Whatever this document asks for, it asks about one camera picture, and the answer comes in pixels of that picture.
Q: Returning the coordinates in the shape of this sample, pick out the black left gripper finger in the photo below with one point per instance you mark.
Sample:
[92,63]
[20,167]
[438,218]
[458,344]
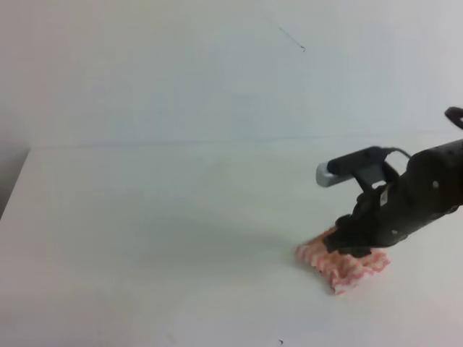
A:
[335,240]

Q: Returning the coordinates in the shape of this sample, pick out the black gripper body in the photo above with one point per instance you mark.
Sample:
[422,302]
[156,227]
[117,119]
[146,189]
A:
[430,188]

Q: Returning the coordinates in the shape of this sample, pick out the red white striped rag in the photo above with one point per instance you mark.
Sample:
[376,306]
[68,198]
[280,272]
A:
[341,271]

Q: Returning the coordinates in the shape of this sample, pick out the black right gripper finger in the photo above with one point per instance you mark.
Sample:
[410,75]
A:
[357,252]

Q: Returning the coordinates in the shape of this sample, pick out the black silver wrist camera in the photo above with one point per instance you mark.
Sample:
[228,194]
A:
[367,166]

